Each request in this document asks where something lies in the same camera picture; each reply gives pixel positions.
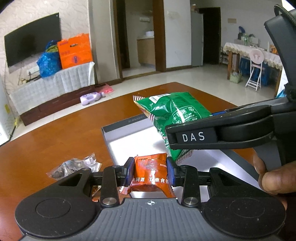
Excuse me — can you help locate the dining table with lace cloth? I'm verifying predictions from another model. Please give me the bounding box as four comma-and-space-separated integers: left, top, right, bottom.
223, 42, 283, 96

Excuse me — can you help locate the orange gift box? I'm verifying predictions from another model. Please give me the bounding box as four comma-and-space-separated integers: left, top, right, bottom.
57, 34, 93, 69

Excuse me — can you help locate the dark wooden tv cabinet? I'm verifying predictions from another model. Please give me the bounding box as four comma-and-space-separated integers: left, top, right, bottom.
20, 85, 99, 126

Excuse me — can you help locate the white chest freezer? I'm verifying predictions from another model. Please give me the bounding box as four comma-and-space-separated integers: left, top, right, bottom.
0, 80, 15, 146

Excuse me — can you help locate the grey shallow box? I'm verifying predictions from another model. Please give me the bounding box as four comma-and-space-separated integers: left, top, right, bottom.
102, 114, 259, 188

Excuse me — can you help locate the green snack bag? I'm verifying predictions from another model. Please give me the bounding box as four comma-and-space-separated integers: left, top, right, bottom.
133, 92, 212, 164

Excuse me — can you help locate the kitchen counter cabinet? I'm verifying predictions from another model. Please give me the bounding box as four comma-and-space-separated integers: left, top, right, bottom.
137, 38, 156, 66

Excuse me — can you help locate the black wall television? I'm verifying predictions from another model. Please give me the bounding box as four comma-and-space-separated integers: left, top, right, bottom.
4, 13, 62, 67

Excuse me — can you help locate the clear wrapped candy packet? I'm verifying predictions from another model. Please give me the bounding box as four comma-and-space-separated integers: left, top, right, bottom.
46, 153, 102, 180

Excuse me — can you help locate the right hand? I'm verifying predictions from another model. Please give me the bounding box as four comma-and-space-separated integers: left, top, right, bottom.
253, 156, 295, 210

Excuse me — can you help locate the white lace tv cabinet cloth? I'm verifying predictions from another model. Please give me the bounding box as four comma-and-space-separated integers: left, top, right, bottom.
10, 62, 95, 115

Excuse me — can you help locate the green basket on floor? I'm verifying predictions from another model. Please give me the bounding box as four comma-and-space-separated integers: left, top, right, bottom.
229, 70, 242, 84

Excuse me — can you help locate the orange-red snack packet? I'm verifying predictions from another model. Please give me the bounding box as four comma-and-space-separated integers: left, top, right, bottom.
120, 153, 175, 198

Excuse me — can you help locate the white folding chair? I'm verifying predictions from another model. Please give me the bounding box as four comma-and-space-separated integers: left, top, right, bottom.
245, 49, 264, 91

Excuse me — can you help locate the blue plastic bag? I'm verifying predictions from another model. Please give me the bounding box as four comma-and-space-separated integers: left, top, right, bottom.
37, 40, 62, 78

